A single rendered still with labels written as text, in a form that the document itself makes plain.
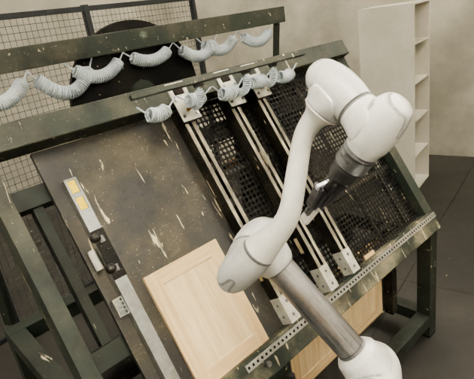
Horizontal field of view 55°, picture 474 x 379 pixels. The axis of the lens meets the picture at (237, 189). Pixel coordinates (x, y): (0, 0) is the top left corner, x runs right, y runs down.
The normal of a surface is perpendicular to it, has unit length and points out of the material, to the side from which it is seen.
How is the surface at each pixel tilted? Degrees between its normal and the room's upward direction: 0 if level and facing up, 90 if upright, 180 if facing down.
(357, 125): 79
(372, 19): 90
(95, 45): 90
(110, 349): 59
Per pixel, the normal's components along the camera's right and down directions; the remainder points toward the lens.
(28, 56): 0.69, 0.17
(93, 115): 0.51, -0.33
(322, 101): -0.69, 0.18
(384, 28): -0.57, 0.37
